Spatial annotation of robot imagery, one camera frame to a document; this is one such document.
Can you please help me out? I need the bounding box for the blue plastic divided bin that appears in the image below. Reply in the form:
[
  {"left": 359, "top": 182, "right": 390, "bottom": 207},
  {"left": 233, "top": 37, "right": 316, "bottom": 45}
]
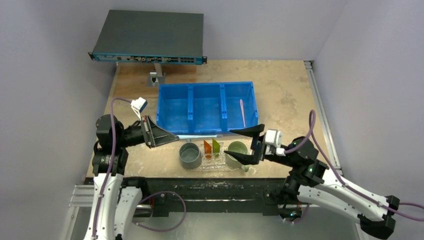
[{"left": 156, "top": 81, "right": 259, "bottom": 135}]

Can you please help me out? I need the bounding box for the light blue toothbrush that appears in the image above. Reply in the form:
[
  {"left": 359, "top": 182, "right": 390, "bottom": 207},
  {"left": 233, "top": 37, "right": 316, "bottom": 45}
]
[{"left": 177, "top": 134, "right": 223, "bottom": 140}]

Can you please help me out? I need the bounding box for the grey mug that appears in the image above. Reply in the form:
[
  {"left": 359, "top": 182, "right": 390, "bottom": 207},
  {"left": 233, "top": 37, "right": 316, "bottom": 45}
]
[{"left": 178, "top": 142, "right": 202, "bottom": 170}]

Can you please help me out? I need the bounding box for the clear textured oval tray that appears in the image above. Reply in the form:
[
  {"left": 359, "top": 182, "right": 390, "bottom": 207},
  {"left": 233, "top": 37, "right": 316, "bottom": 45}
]
[{"left": 190, "top": 145, "right": 250, "bottom": 172}]

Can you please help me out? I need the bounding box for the pink toothbrush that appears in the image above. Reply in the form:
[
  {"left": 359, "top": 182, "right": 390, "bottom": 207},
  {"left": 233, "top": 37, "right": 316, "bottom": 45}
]
[{"left": 239, "top": 99, "right": 247, "bottom": 128}]

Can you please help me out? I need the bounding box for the metal switch stand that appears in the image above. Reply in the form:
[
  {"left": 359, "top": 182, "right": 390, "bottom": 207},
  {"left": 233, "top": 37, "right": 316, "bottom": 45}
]
[{"left": 146, "top": 63, "right": 166, "bottom": 87}]

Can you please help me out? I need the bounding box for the wooden base board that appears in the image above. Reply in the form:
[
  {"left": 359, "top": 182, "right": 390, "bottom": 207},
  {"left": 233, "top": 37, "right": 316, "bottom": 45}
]
[{"left": 112, "top": 63, "right": 207, "bottom": 99}]

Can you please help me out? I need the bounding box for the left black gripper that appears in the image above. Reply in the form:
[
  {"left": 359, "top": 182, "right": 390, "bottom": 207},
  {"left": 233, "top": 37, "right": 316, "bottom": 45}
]
[{"left": 116, "top": 114, "right": 178, "bottom": 148}]

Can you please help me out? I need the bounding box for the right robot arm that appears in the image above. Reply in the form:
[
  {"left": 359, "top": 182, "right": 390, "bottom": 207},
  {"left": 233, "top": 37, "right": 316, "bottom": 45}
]
[{"left": 225, "top": 124, "right": 400, "bottom": 240}]

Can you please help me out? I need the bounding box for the light green mug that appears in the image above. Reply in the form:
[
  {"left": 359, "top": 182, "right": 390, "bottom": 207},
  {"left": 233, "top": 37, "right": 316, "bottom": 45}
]
[{"left": 225, "top": 141, "right": 251, "bottom": 173}]

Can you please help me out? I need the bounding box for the grey network switch box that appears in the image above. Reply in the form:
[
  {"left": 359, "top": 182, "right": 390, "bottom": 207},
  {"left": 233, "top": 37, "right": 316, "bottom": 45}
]
[{"left": 89, "top": 9, "right": 208, "bottom": 65}]

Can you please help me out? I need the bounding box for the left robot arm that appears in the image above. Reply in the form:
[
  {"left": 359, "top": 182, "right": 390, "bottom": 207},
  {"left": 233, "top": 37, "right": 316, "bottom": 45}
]
[{"left": 84, "top": 114, "right": 179, "bottom": 240}]

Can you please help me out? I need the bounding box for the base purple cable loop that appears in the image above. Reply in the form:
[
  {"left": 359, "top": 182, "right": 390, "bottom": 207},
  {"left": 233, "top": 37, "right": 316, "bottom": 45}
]
[{"left": 130, "top": 191, "right": 187, "bottom": 233}]

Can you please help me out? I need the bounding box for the clear plastic holder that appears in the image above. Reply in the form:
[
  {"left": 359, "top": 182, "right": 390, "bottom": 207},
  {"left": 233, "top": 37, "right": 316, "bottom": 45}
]
[{"left": 199, "top": 142, "right": 230, "bottom": 172}]

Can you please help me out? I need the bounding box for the black aluminium base frame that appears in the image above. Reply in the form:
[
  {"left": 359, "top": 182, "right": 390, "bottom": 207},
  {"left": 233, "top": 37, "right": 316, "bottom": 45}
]
[{"left": 69, "top": 177, "right": 299, "bottom": 218}]

